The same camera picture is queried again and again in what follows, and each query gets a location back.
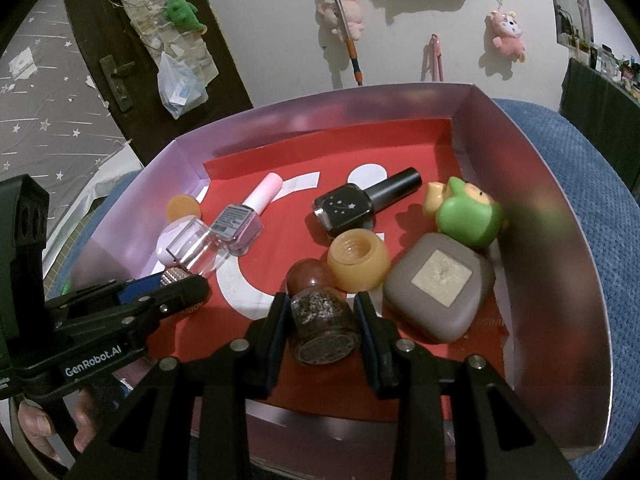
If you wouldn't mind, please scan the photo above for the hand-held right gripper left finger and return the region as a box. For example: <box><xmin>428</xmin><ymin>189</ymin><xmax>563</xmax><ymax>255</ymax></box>
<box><xmin>65</xmin><ymin>292</ymin><xmax>293</xmax><ymax>480</ymax></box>

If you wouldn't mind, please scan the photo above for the amber plastic jar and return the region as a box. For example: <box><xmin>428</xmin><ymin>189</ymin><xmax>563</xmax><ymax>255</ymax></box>
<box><xmin>327</xmin><ymin>228</ymin><xmax>391</xmax><ymax>292</ymax></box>

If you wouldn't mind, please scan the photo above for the glitter bottle with brown cap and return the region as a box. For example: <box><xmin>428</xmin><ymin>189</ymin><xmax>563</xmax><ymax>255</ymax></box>
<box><xmin>285</xmin><ymin>259</ymin><xmax>362</xmax><ymax>365</ymax></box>

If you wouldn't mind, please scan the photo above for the taupe compact case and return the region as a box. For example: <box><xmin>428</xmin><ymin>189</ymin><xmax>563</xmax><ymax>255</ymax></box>
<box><xmin>382</xmin><ymin>232</ymin><xmax>496</xmax><ymax>345</ymax></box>

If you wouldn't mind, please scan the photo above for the grey star print cloth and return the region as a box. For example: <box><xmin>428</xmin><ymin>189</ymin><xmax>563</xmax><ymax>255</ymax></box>
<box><xmin>0</xmin><ymin>0</ymin><xmax>146</xmax><ymax>241</ymax></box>

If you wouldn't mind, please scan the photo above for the dark wooden door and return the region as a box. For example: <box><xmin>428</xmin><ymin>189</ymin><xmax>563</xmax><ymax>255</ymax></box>
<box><xmin>60</xmin><ymin>0</ymin><xmax>253</xmax><ymax>166</ymax></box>

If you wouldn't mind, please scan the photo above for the pink cardboard box red bottom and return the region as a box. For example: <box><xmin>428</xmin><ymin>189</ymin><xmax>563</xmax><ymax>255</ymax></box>
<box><xmin>70</xmin><ymin>82</ymin><xmax>613</xmax><ymax>466</ymax></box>

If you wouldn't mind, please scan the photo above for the pink nail polish bottle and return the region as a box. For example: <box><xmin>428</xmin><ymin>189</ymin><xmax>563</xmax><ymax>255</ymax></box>
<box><xmin>209</xmin><ymin>172</ymin><xmax>282</xmax><ymax>257</ymax></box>

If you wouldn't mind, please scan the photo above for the clear glass jar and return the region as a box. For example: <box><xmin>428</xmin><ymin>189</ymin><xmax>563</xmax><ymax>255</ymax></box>
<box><xmin>166</xmin><ymin>215</ymin><xmax>232</xmax><ymax>277</ymax></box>

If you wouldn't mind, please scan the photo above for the green plush toy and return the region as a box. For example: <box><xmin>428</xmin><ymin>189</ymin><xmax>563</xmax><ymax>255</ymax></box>
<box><xmin>164</xmin><ymin>0</ymin><xmax>207</xmax><ymax>33</ymax></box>

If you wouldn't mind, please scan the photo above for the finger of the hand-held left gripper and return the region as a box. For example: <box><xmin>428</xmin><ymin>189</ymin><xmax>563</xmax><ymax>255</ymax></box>
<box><xmin>49</xmin><ymin>275</ymin><xmax>211</xmax><ymax>357</ymax></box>
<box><xmin>44</xmin><ymin>274</ymin><xmax>164</xmax><ymax>327</ymax></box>

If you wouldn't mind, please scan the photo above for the pink plush keychain toy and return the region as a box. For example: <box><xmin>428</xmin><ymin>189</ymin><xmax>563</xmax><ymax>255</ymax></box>
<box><xmin>484</xmin><ymin>9</ymin><xmax>527</xmax><ymax>63</ymax></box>

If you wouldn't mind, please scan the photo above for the row of toiletry bottles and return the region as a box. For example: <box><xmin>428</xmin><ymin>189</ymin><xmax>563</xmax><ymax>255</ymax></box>
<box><xmin>557</xmin><ymin>35</ymin><xmax>640</xmax><ymax>101</ymax></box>

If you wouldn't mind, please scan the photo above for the person's left hand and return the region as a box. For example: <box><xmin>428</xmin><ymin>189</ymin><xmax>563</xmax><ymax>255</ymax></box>
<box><xmin>17</xmin><ymin>385</ymin><xmax>103</xmax><ymax>463</ymax></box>

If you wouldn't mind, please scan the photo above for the green toy figure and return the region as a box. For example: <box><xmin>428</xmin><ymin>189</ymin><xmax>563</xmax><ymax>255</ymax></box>
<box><xmin>424</xmin><ymin>176</ymin><xmax>505</xmax><ymax>250</ymax></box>

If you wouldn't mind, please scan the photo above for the amber round lid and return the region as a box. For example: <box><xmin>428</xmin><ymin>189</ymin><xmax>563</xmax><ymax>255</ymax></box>
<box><xmin>166</xmin><ymin>194</ymin><xmax>202</xmax><ymax>222</ymax></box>

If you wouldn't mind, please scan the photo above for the wall mirror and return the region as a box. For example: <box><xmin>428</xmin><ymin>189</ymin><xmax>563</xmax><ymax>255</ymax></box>
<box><xmin>547</xmin><ymin>0</ymin><xmax>596</xmax><ymax>51</ymax></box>

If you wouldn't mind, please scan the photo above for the pink plush pig pair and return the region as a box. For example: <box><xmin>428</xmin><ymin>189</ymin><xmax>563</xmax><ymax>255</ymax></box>
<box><xmin>315</xmin><ymin>0</ymin><xmax>363</xmax><ymax>41</ymax></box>

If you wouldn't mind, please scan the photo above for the metal door handle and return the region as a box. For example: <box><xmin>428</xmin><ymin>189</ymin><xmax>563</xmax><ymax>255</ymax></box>
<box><xmin>99</xmin><ymin>55</ymin><xmax>136</xmax><ymax>113</ymax></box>

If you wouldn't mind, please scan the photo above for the black car key fob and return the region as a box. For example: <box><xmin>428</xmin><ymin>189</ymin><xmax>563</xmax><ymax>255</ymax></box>
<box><xmin>312</xmin><ymin>166</ymin><xmax>422</xmax><ymax>240</ymax></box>

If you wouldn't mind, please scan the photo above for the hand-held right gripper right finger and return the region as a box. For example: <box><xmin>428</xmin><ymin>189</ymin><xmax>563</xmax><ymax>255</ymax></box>
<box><xmin>352</xmin><ymin>292</ymin><xmax>576</xmax><ymax>480</ymax></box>

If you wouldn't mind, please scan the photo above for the hanging plastic bag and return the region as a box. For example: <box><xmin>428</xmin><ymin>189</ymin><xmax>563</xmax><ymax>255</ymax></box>
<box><xmin>157</xmin><ymin>51</ymin><xmax>208</xmax><ymax>120</ymax></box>

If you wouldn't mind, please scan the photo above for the table with dark cloth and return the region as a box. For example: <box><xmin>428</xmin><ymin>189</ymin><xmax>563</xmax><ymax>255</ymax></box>
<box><xmin>559</xmin><ymin>57</ymin><xmax>640</xmax><ymax>191</ymax></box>

